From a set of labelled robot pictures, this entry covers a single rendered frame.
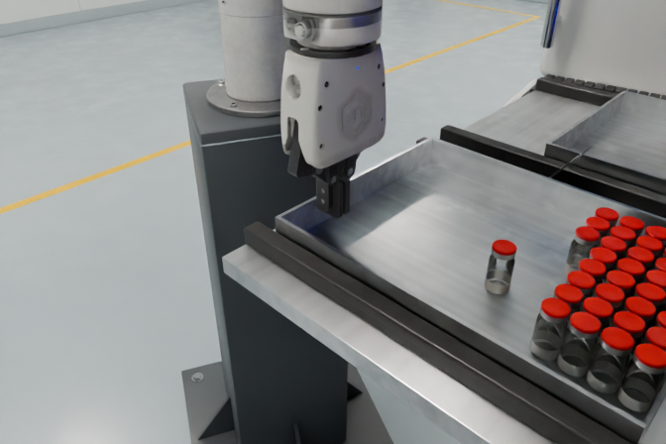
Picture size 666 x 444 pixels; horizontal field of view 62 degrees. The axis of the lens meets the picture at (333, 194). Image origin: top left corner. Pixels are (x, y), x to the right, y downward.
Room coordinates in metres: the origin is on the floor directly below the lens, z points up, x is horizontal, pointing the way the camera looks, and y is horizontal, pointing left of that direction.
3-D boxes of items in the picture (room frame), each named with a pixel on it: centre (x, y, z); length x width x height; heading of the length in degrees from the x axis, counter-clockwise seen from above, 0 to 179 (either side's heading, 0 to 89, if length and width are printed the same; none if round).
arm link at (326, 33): (0.48, 0.00, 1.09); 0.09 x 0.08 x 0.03; 136
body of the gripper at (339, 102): (0.49, 0.00, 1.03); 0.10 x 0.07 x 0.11; 136
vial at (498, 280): (0.39, -0.15, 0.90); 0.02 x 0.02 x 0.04
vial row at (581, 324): (0.35, -0.24, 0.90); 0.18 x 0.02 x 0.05; 136
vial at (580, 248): (0.41, -0.23, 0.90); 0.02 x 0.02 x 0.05
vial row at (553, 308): (0.37, -0.22, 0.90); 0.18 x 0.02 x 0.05; 136
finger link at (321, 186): (0.47, 0.01, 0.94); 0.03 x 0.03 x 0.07; 46
